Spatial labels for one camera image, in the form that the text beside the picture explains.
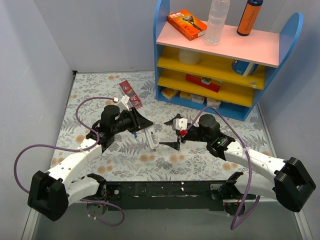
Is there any white remote control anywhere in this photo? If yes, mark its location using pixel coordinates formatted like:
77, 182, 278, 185
144, 125, 160, 151

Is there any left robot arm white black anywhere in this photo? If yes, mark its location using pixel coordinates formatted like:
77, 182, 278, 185
27, 105, 159, 221

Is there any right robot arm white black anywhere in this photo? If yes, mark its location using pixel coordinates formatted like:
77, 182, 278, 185
165, 114, 316, 213

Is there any red toothpaste box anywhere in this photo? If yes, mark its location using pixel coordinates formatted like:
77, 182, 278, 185
119, 80, 143, 109

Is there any white pack right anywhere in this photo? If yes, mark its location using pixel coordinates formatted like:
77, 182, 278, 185
206, 97, 221, 109

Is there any yellow soap pack left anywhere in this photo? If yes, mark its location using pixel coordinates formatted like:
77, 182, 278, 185
161, 87, 180, 100

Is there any yellow white pack middle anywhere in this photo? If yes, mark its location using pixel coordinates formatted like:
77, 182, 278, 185
179, 91, 205, 104

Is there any floral table mat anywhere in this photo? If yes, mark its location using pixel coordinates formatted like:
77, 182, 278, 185
46, 71, 279, 182

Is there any red box on shelf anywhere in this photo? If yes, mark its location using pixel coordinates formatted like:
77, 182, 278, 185
185, 74, 222, 93

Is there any black base bar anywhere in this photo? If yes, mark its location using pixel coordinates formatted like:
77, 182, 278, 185
101, 180, 243, 211

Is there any blue shelf unit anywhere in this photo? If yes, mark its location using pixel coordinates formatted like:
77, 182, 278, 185
153, 0, 304, 121

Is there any white paper roll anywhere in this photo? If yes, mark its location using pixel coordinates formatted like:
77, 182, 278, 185
178, 48, 202, 65

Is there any blue white can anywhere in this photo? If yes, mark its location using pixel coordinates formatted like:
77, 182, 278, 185
231, 59, 258, 76

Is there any orange razor box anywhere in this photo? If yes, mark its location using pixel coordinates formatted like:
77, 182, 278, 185
167, 9, 207, 41

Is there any clear plastic bottle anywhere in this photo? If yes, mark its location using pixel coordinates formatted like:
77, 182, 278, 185
204, 0, 230, 46

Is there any orange cylindrical bottle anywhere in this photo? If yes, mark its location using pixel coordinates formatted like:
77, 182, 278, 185
236, 0, 263, 36

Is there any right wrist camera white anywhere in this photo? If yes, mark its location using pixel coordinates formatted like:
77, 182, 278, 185
172, 118, 188, 136

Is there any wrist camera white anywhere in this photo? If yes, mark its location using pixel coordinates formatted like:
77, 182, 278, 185
172, 118, 188, 136
116, 95, 130, 113

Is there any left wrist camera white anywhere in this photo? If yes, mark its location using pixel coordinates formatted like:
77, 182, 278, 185
116, 95, 130, 113

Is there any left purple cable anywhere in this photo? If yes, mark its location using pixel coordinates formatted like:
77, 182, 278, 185
13, 96, 125, 227

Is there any purple cable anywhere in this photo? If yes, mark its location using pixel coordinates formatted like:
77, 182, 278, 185
13, 96, 125, 227
186, 106, 261, 230

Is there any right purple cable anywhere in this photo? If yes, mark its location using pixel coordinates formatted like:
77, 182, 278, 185
186, 106, 261, 230

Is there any aluminium rail frame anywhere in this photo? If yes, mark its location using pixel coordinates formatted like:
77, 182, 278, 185
22, 198, 313, 240

